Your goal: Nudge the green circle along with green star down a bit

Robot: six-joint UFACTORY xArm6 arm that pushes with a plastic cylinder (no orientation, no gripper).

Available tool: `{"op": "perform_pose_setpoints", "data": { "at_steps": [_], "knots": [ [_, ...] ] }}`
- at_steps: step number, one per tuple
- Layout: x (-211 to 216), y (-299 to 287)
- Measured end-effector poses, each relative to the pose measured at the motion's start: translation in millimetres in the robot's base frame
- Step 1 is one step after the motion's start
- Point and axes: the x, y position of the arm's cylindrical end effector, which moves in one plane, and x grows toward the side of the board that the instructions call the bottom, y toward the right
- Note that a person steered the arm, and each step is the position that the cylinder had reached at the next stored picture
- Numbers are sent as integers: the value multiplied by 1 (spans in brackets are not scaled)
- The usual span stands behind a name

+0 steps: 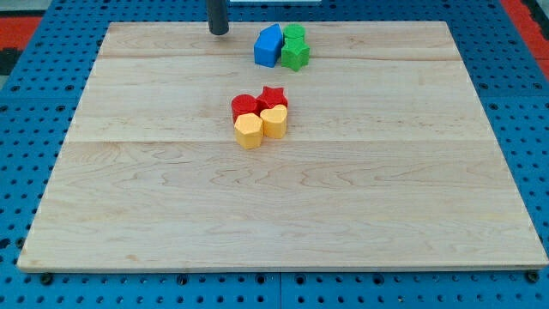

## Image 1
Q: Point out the light wooden board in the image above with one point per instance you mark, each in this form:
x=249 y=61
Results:
x=389 y=162

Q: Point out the red star block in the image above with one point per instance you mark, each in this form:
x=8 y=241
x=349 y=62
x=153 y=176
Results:
x=271 y=97

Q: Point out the red circle block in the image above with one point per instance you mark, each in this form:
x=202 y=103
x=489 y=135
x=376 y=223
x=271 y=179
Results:
x=243 y=104

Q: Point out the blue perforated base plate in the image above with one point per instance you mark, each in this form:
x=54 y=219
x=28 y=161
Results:
x=40 y=96

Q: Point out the green star block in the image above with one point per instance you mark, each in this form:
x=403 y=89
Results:
x=295 y=54

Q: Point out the blue house-shaped block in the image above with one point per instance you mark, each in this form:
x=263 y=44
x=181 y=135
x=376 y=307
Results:
x=267 y=48

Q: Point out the yellow hexagon block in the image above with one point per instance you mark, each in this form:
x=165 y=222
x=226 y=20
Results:
x=248 y=130

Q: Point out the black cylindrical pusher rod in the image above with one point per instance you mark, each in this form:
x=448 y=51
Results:
x=217 y=17

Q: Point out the green circle block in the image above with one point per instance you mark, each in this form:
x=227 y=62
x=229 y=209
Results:
x=294 y=31

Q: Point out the yellow heart block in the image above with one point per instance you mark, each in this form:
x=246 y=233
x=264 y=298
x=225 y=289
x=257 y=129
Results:
x=274 y=121

